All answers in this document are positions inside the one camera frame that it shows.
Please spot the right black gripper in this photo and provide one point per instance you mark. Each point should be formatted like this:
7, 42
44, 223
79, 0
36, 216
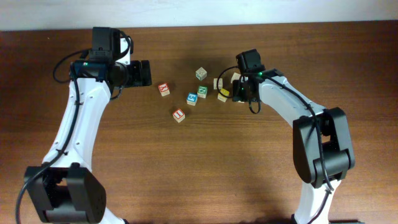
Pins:
237, 94

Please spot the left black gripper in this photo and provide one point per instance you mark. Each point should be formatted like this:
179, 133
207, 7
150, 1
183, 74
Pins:
140, 76

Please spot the yellow letter wooden block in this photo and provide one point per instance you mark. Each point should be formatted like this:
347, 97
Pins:
223, 95

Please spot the blue number 5 block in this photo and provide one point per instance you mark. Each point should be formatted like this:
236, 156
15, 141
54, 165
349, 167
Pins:
192, 99

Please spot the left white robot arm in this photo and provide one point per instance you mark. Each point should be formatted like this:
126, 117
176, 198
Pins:
63, 189

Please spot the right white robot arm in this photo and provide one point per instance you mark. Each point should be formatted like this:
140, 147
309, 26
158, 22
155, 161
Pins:
322, 147

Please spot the plain wooden block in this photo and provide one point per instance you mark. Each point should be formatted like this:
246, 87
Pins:
236, 76

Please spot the letter K wooden block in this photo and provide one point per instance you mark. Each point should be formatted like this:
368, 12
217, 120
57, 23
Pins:
217, 84

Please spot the red letter Y block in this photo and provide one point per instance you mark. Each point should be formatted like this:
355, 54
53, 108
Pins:
164, 89

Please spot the green letter N block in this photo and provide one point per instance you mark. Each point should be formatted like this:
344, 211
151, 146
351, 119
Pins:
202, 91

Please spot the green letter V block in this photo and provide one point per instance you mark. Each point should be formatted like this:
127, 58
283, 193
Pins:
201, 73

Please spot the red letter I block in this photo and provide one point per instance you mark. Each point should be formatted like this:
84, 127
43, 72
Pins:
178, 115

